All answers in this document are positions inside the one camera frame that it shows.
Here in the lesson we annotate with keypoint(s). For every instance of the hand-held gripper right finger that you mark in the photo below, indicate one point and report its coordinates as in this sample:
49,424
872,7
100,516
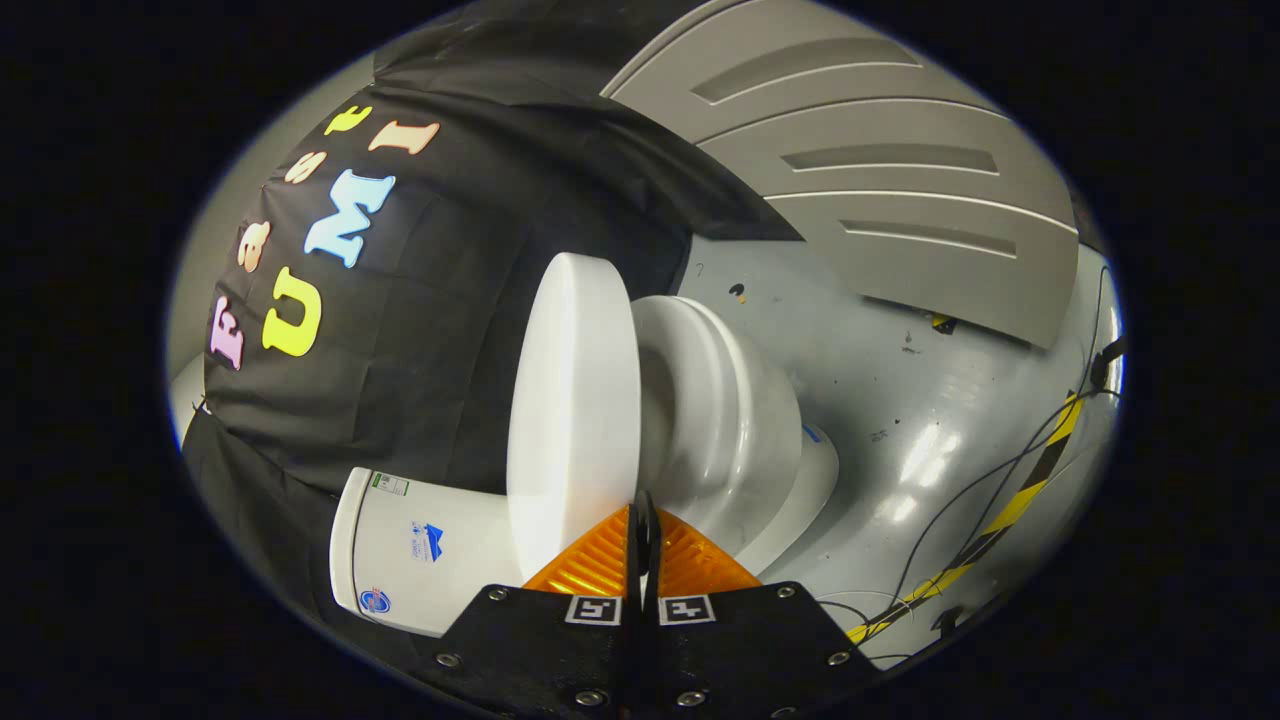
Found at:
740,650

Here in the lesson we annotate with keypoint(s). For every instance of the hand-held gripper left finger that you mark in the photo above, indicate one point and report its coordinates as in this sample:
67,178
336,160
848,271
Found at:
560,650

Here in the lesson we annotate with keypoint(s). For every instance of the white toilet lid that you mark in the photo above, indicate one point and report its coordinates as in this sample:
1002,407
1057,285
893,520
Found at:
570,400

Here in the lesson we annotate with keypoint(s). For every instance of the white ceramic toilet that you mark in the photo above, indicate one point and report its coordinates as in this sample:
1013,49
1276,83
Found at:
730,420

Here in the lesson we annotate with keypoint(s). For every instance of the yellow black hazard tape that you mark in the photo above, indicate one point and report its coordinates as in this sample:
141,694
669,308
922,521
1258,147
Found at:
1010,510

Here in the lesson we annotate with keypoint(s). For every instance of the black backdrop cloth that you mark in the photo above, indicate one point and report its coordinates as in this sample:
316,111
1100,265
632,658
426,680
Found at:
440,300

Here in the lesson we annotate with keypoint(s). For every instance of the white drawer cabinet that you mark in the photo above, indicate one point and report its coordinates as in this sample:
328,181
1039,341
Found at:
880,120

